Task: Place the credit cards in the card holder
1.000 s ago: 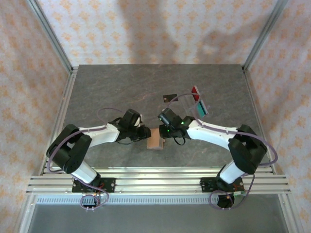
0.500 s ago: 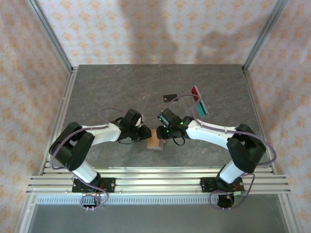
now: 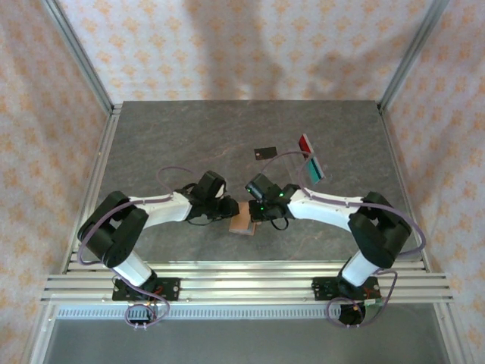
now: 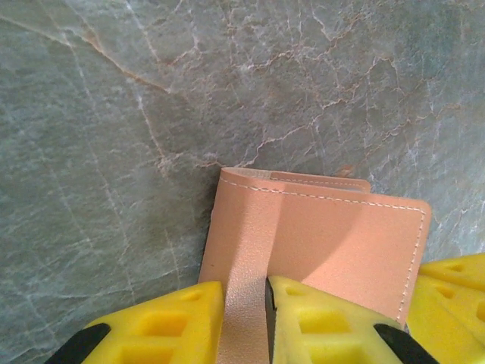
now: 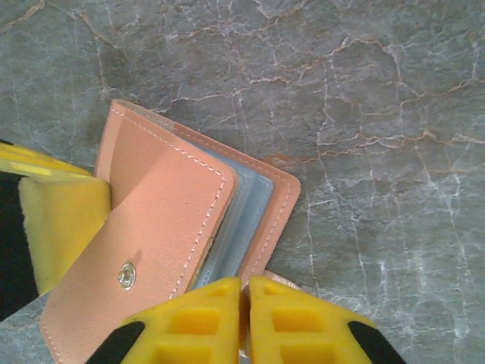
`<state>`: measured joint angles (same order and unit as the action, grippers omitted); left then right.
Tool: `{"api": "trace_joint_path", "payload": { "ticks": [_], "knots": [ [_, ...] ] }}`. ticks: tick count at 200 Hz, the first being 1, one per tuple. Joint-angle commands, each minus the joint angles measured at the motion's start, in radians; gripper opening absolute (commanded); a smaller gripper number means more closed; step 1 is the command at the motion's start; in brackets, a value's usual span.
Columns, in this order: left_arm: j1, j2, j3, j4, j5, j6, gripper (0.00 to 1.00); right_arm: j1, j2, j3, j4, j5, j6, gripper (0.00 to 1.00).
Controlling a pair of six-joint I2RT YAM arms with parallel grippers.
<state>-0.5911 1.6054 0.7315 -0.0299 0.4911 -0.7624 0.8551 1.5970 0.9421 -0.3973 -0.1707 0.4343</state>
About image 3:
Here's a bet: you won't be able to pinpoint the black card with red dot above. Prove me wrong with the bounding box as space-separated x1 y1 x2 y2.
254 146 278 161

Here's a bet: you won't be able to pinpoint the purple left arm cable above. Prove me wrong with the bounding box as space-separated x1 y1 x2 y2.
75 166 200 330

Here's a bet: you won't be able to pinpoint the teal card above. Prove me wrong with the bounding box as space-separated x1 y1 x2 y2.
305 157 327 186

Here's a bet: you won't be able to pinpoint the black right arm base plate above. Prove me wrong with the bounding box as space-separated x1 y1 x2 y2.
311 276 381 303

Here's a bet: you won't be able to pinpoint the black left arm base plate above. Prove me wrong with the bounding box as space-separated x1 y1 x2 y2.
112 276 181 303

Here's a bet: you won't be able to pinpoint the patterned backdrop cloth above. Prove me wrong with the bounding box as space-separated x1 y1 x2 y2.
56 0 437 102
390 0 485 364
0 0 111 364

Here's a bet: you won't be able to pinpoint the grey metal panel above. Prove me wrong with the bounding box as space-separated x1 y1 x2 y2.
28 303 467 364

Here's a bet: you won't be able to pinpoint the aluminium table side rail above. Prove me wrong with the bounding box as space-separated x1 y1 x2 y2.
378 108 431 272
62 108 123 274

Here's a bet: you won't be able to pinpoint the clear acrylic card stand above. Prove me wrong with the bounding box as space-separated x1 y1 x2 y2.
282 133 327 187

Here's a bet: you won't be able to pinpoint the aluminium frame post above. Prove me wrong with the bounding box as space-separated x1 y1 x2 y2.
40 0 123 115
377 0 451 113

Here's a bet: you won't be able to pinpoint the black cable junction block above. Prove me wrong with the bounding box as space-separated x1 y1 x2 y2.
338 303 367 328
126 305 158 328

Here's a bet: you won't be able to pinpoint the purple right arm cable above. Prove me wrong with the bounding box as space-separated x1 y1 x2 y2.
260 151 426 329

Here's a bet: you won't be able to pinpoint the aluminium mounting rails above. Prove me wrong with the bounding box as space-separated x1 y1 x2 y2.
40 260 455 305

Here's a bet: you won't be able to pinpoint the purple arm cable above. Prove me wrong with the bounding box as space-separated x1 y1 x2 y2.
260 151 426 329
75 166 200 330

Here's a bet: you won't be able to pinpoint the brown leather card holder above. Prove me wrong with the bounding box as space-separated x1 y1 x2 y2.
229 200 263 236

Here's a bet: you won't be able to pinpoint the slotted grey cable duct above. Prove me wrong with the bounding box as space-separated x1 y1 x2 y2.
52 305 383 320

